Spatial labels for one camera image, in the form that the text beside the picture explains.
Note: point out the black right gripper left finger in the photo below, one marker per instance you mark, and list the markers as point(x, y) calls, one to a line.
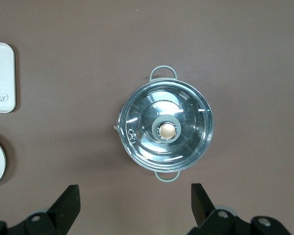
point(51, 220)

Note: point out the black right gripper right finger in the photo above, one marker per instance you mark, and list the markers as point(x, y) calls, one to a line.
point(218, 222)

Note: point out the glass pot lid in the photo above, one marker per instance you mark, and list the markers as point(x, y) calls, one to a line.
point(186, 127)

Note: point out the cream rabbit print tray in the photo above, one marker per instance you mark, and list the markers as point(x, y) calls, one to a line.
point(1, 73)

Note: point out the grey-green electric cooking pot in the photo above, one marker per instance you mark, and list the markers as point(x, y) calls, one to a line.
point(163, 69)

